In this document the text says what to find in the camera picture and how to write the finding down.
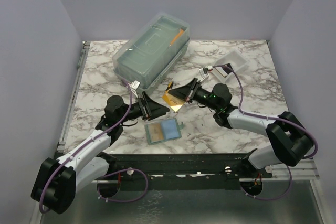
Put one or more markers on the stack of cards in tray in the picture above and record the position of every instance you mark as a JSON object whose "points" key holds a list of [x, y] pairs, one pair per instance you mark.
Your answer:
{"points": [[222, 74]]}

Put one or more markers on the white card tray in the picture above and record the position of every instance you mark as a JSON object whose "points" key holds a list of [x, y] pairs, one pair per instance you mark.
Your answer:
{"points": [[234, 60]]}

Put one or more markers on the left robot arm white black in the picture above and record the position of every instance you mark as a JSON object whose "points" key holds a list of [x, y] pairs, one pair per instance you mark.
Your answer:
{"points": [[59, 179]]}

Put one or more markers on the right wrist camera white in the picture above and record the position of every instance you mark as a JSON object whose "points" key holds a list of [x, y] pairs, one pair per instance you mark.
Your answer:
{"points": [[204, 72]]}

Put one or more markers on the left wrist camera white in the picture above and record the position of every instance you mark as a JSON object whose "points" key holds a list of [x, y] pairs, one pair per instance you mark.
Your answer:
{"points": [[134, 86]]}

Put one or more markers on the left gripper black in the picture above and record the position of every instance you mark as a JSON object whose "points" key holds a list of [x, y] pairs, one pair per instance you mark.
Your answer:
{"points": [[149, 108]]}

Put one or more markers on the yellow black small screwdriver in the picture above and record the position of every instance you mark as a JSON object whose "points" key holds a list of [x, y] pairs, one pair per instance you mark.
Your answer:
{"points": [[170, 85]]}

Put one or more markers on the clear plastic storage box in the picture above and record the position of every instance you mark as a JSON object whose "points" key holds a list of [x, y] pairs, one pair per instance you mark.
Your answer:
{"points": [[147, 57]]}

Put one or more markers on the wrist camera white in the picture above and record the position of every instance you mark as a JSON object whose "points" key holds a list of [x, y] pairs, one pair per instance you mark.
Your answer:
{"points": [[204, 72], [134, 86]]}

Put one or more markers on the green leather card holder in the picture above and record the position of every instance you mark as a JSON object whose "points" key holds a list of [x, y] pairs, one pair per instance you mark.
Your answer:
{"points": [[171, 129]]}

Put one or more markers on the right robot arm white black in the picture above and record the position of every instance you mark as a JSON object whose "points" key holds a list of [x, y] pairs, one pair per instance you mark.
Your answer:
{"points": [[289, 143]]}

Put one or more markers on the orange tool inside box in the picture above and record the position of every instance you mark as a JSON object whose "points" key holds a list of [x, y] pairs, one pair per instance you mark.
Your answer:
{"points": [[180, 33]]}

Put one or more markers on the gold credit card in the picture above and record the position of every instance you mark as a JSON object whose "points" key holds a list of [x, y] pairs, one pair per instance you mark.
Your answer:
{"points": [[173, 102]]}

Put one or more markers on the gold card in holder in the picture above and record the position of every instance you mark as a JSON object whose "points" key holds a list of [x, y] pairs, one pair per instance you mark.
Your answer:
{"points": [[155, 132]]}

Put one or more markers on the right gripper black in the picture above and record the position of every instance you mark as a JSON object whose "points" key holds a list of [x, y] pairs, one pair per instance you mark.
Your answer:
{"points": [[188, 92]]}

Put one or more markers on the black front mounting rail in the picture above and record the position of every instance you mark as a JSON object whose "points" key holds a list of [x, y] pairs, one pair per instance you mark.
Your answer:
{"points": [[182, 171]]}

